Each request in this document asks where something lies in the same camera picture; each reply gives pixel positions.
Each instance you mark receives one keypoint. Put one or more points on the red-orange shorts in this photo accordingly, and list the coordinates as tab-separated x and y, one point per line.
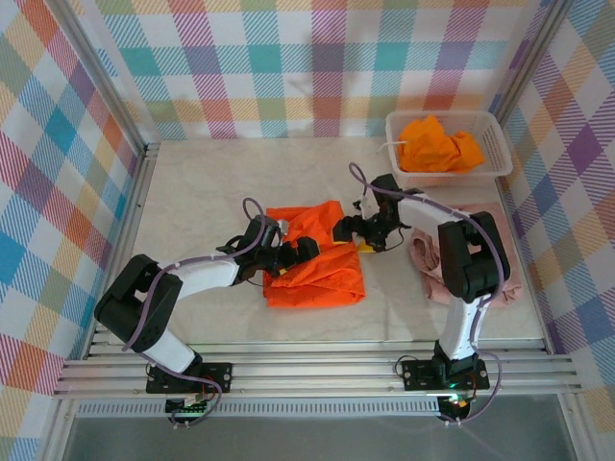
327	283

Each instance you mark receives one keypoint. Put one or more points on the pink shorts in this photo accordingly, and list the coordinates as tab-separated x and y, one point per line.
430	274

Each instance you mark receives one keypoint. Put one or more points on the yellow-orange shorts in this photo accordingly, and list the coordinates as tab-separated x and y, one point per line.
432	149

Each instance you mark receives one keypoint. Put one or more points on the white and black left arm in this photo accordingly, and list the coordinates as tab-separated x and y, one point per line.
206	274

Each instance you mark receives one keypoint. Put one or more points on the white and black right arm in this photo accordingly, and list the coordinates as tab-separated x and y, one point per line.
461	326

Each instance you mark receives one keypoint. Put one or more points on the white plastic basket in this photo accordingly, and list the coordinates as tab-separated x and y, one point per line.
497	139

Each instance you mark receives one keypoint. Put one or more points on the aluminium mounting rail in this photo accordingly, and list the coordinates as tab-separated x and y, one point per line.
312	370

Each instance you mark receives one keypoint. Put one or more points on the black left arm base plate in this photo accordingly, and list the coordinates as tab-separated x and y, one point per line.
221	377

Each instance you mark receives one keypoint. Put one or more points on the aluminium side rail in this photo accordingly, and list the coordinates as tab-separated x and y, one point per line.
139	192
505	197

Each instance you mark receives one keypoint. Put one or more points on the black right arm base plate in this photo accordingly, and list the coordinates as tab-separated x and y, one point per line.
418	377

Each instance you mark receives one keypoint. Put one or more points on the aluminium corner post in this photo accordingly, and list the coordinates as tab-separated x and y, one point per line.
528	67
105	81

